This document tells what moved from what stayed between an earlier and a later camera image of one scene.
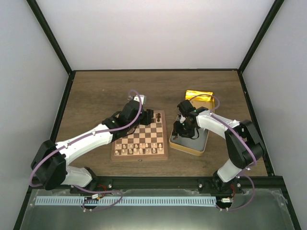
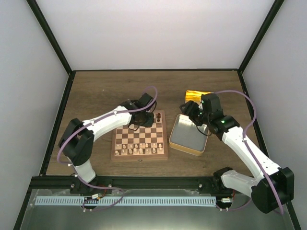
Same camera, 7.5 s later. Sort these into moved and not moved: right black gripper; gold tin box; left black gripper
Moved: right black gripper
Not moved: left black gripper; gold tin box
